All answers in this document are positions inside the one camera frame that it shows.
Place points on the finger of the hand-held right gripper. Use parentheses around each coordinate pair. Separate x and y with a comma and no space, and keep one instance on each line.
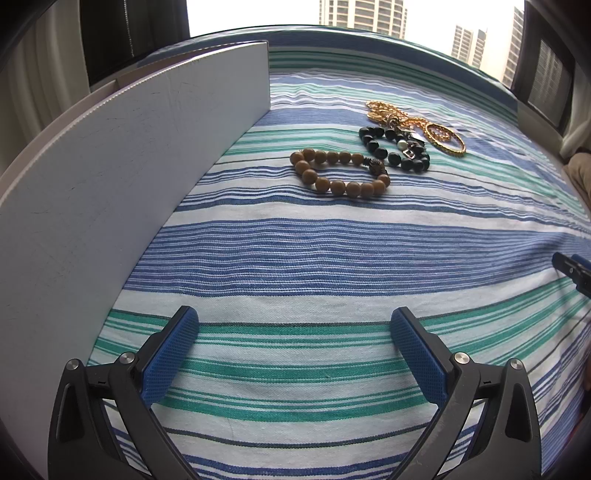
(572,270)

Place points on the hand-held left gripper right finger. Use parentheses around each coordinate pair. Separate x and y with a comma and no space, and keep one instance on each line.
(418,357)

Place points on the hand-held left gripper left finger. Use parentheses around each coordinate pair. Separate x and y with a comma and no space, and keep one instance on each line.
(171,355)

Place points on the gold bangle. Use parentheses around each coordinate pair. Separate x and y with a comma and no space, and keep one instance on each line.
(450,150)

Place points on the grey cardboard box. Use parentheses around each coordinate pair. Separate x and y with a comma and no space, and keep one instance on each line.
(115,184)

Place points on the beige folded cloth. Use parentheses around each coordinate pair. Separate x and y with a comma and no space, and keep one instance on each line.
(581,175)

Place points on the blue green striped bedsheet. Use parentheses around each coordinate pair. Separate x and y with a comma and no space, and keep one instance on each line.
(323,258)

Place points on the white curtain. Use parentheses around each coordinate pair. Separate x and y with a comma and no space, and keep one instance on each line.
(579,124)

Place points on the dark window panel with screen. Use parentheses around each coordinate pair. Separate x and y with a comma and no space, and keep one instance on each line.
(545,78)

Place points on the pale distant apartment tower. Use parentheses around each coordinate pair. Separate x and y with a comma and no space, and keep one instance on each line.
(471,44)

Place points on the beige curtain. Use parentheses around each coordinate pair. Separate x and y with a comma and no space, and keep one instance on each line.
(41,69)

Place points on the tall beige apartment tower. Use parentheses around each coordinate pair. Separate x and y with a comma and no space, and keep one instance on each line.
(364,16)

